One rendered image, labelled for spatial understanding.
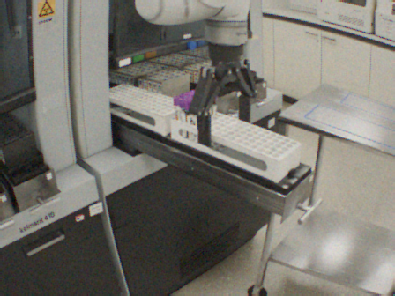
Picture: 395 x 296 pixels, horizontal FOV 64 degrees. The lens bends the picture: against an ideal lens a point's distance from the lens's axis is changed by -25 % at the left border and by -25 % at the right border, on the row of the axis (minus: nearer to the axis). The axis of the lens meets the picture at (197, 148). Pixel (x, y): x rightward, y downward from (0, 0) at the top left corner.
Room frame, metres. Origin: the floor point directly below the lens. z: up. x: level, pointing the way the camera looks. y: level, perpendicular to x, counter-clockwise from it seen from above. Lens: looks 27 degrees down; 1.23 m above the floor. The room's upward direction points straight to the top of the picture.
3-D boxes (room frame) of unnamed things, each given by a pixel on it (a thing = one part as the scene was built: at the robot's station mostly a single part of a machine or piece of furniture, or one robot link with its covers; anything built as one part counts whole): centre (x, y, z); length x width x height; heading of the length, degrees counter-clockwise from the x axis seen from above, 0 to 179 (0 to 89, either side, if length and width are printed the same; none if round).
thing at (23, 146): (0.73, 0.45, 0.85); 0.12 x 0.02 x 0.06; 137
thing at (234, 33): (0.81, -0.06, 1.09); 0.09 x 0.09 x 0.06
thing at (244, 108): (0.86, -0.11, 0.88); 0.03 x 0.01 x 0.07; 47
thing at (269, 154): (0.79, -0.08, 0.83); 0.30 x 0.10 x 0.06; 47
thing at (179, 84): (1.14, 0.07, 0.85); 0.12 x 0.02 x 0.06; 137
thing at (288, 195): (0.88, 0.02, 0.78); 0.73 x 0.14 x 0.09; 47
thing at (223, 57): (0.81, -0.06, 1.02); 0.08 x 0.07 x 0.09; 137
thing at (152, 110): (1.01, 0.15, 0.83); 0.30 x 0.10 x 0.06; 47
